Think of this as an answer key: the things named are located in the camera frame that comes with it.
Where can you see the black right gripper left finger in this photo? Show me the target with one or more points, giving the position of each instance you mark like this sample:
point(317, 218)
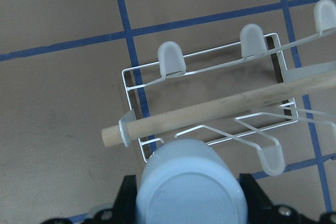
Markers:
point(124, 205)

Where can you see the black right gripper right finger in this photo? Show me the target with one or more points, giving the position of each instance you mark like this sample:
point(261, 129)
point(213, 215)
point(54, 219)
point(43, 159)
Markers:
point(258, 203)

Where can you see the light blue ikea cup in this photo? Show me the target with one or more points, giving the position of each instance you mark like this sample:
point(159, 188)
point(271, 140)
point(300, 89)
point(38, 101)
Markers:
point(185, 181)

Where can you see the white wire cup rack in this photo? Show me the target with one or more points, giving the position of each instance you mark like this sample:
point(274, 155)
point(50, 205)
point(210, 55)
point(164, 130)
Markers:
point(300, 140)

